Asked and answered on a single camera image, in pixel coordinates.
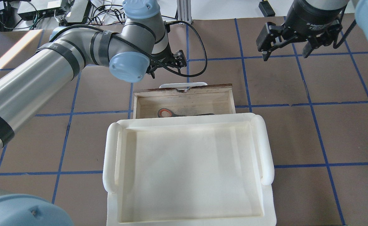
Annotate grey orange scissors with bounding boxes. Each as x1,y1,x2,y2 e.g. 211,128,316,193
157,108,215,118

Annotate white drawer handle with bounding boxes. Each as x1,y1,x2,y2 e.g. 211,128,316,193
159,82,208,89

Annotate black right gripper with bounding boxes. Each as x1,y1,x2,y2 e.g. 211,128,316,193
256,0,344,62

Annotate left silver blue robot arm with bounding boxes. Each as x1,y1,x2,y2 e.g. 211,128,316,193
0,0,186,148

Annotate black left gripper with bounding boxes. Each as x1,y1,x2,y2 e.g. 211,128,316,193
146,44,187,79

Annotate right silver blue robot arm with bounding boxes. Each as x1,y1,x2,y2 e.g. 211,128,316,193
256,0,368,61

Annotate white plastic crate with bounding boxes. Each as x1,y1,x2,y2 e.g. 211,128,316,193
103,113,277,226

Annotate wooden drawer with brown front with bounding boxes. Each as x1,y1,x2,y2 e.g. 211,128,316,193
133,83,236,119

